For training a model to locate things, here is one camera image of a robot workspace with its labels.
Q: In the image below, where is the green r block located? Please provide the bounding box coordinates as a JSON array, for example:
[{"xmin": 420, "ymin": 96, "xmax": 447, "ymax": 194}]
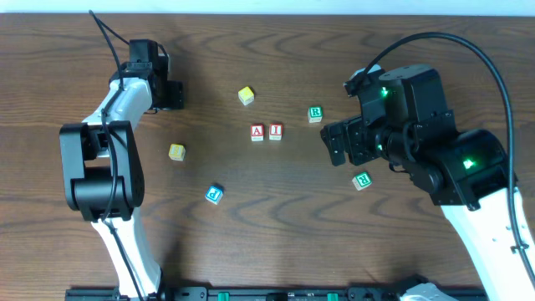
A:
[
  {"xmin": 308, "ymin": 106, "xmax": 324, "ymax": 123},
  {"xmin": 352, "ymin": 171, "xmax": 373, "ymax": 191}
]

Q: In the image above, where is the red letter I block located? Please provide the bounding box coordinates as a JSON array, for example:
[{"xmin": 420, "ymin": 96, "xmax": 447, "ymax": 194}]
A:
[{"xmin": 268, "ymin": 124, "xmax": 283, "ymax": 140}]

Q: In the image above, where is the blue letter P block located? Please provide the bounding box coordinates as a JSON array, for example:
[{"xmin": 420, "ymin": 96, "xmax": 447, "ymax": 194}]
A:
[{"xmin": 205, "ymin": 186, "xmax": 224, "ymax": 205}]

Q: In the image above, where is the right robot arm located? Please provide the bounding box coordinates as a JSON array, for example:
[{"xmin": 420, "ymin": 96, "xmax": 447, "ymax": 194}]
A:
[{"xmin": 320, "ymin": 64, "xmax": 534, "ymax": 300}]

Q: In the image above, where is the red letter A block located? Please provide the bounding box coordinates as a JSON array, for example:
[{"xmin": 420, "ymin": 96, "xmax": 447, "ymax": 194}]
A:
[{"xmin": 250, "ymin": 124, "xmax": 264, "ymax": 141}]

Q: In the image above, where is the yellow block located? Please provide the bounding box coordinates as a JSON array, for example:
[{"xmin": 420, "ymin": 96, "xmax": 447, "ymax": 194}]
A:
[
  {"xmin": 168, "ymin": 144, "xmax": 186, "ymax": 161},
  {"xmin": 237, "ymin": 86, "xmax": 255, "ymax": 106}
]

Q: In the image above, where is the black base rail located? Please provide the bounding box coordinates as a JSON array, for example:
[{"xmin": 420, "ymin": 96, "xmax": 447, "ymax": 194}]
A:
[{"xmin": 64, "ymin": 285, "xmax": 489, "ymax": 301}]

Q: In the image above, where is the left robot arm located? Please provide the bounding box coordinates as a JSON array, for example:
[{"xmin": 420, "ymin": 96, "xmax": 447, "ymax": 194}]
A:
[{"xmin": 59, "ymin": 39, "xmax": 183, "ymax": 300}]

